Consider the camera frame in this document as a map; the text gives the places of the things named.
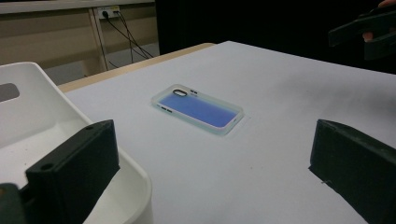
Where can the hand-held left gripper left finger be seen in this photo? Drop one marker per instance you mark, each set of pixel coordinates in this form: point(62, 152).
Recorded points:
point(71, 174)

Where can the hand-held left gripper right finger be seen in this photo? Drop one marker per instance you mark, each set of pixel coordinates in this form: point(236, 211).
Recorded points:
point(358, 168)

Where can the white plastic bin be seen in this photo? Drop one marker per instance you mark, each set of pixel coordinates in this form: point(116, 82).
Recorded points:
point(28, 124)

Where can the black curtain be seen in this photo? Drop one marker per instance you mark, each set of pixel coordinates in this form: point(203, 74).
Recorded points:
point(264, 21)

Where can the white table sheet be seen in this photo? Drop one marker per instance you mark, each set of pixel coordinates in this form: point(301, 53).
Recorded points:
point(249, 174)

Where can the light wooden desk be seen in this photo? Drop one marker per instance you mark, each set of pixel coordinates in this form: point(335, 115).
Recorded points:
point(46, 40)

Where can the white power strip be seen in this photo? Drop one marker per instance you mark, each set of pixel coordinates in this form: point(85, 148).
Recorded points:
point(101, 12)

